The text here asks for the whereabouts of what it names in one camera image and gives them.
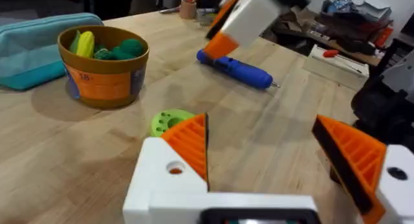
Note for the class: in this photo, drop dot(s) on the brown tub with toys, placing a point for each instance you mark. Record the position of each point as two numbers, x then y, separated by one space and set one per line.
103 68

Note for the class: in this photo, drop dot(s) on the white orange left gripper right finger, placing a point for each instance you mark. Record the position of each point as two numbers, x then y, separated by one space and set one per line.
362 159

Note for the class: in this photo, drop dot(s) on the white flat box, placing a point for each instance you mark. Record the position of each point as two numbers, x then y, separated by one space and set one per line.
334 68

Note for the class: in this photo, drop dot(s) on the small clear container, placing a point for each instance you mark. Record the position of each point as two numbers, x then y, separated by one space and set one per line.
207 17

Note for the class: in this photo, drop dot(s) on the heap of boxes and bags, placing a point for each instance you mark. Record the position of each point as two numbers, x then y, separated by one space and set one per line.
343 20

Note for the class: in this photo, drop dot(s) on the brown cup with pens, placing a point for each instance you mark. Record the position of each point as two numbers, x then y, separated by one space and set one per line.
188 5

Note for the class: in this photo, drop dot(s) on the green disc with holes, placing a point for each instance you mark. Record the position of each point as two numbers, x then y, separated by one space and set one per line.
168 119

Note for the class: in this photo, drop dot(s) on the white orange left gripper left finger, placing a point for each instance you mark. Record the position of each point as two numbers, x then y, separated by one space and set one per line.
155 188

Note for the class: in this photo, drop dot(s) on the teal zip bag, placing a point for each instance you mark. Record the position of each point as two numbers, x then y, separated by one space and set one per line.
29 52

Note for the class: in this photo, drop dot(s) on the blue electric screwdriver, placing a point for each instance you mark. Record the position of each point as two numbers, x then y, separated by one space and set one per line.
237 70

